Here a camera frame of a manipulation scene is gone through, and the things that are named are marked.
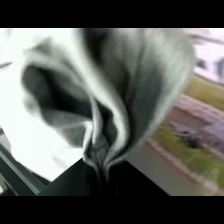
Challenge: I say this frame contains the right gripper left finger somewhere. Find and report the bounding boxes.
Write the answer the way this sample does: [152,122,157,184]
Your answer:
[37,157,103,197]

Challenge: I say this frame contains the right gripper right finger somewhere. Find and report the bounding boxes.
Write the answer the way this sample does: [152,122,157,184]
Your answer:
[105,159,172,197]

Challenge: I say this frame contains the grey T-shirt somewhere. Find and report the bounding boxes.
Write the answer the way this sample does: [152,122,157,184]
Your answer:
[20,28,197,183]

